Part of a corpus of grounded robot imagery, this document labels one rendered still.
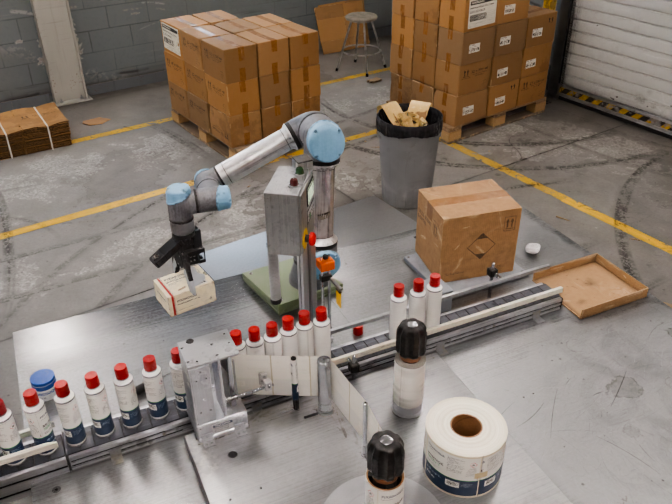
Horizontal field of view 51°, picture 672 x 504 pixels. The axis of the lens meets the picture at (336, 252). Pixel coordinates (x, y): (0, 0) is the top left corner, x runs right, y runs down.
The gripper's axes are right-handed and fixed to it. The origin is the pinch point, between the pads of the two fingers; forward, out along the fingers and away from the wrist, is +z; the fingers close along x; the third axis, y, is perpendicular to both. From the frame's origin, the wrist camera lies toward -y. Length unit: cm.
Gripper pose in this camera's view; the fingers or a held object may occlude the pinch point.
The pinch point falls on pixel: (184, 285)
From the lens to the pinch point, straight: 234.5
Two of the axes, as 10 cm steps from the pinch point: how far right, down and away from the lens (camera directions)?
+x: -5.6, -4.3, 7.0
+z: 0.0, 8.5, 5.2
